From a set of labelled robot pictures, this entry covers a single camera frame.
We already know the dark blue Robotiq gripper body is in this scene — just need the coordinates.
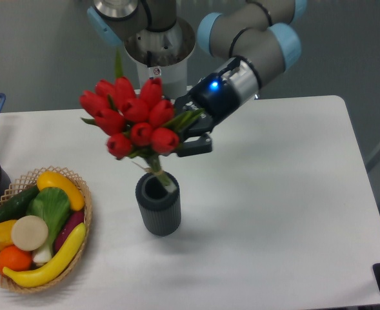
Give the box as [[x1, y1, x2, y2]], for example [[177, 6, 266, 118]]
[[174, 56, 263, 134]]

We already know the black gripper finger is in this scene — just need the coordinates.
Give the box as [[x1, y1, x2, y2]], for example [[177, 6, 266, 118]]
[[176, 133, 212, 158]]

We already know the red tulip bouquet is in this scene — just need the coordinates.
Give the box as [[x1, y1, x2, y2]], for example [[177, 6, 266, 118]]
[[79, 47, 206, 194]]

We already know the dark grey ribbed vase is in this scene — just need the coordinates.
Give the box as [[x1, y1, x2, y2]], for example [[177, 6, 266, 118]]
[[135, 172, 181, 236]]

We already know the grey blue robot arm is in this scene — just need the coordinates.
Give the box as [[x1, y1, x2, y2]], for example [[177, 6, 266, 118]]
[[87, 1, 306, 157]]

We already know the purple sweet potato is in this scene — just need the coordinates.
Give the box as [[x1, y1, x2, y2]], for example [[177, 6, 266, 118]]
[[54, 211, 84, 253]]

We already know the yellow squash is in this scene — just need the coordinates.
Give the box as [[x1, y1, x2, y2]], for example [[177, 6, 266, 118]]
[[36, 170, 85, 211]]

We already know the green bok choy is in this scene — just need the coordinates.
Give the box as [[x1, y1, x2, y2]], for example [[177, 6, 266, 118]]
[[26, 187, 70, 266]]

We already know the woven wicker basket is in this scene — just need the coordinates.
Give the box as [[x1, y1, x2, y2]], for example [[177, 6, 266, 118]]
[[0, 166, 92, 294]]

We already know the beige round disc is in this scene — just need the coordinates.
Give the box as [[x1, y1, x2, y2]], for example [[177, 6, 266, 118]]
[[11, 216, 48, 251]]

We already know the dark green cucumber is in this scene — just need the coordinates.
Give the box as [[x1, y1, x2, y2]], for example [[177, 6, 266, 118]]
[[0, 186, 39, 223]]

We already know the yellow banana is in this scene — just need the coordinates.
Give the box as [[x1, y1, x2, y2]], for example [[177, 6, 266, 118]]
[[3, 223, 86, 288]]

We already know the orange fruit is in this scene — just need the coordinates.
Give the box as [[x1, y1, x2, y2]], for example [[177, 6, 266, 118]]
[[0, 245, 32, 275]]

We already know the yellow bell pepper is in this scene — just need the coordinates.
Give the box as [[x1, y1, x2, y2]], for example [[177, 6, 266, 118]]
[[0, 220, 17, 251]]

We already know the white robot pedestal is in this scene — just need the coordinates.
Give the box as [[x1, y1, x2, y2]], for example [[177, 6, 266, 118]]
[[135, 59, 188, 99]]

